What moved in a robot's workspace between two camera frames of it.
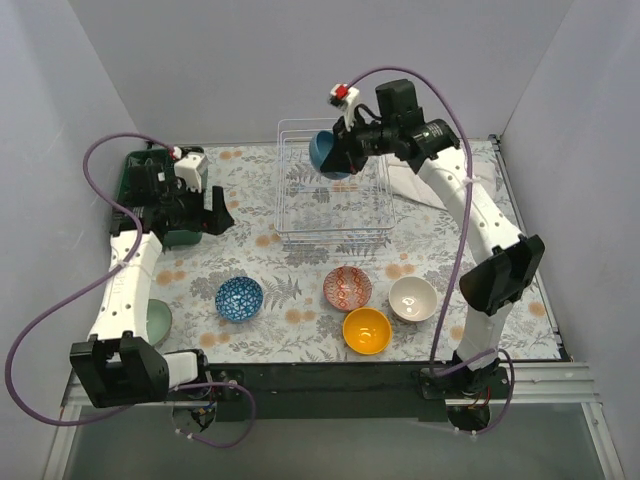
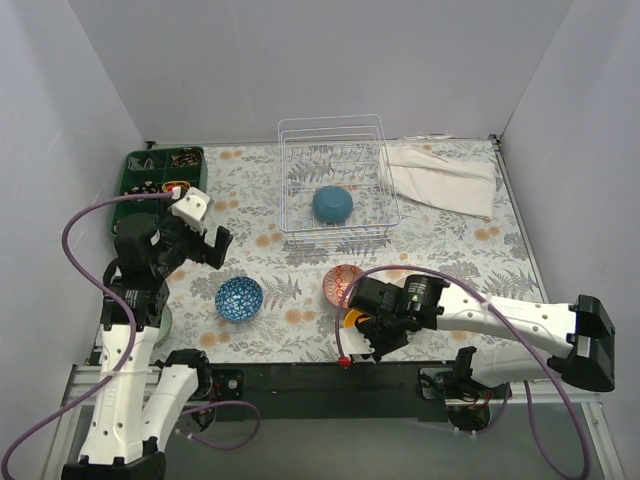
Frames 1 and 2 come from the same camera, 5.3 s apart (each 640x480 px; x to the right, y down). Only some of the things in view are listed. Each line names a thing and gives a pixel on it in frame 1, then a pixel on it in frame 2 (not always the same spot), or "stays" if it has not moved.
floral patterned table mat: x=339 y=253 stays
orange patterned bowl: x=347 y=288 stays
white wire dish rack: x=311 y=209 stays
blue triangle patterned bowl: x=239 y=299 stays
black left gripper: x=206 y=211 -> x=204 y=246
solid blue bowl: x=319 y=145 -> x=332 y=204
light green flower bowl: x=158 y=320 stays
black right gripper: x=353 y=145 -> x=382 y=332
